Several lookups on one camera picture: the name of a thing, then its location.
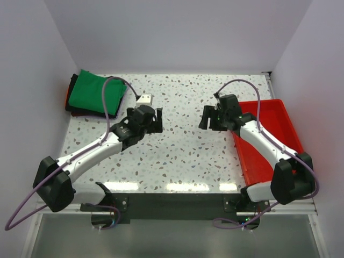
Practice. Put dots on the green t shirt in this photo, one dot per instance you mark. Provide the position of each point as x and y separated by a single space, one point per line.
94 91

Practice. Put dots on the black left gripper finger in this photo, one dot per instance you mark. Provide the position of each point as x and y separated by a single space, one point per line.
159 121
150 129

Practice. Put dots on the dark red folded t shirt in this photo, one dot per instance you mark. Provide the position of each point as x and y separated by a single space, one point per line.
74 111

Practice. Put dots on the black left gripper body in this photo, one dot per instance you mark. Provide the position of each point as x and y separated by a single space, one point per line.
130 112

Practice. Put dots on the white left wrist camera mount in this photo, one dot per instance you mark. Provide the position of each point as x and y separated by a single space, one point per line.
144 99

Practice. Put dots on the black folded t shirt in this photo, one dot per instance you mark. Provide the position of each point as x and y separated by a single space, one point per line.
94 114

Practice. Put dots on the aluminium frame rail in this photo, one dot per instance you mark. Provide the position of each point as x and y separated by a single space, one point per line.
183 159

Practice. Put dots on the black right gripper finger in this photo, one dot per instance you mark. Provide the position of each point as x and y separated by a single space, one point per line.
215 124
206 119

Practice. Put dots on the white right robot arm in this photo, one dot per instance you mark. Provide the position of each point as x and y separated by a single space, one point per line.
273 162

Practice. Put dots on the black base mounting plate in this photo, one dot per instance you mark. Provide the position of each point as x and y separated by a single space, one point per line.
125 207

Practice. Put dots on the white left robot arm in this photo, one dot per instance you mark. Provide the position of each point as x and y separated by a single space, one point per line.
55 179

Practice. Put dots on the lilac folded t shirt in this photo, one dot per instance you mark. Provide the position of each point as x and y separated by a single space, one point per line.
113 104

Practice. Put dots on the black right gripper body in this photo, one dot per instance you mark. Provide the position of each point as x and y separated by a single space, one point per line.
222 116

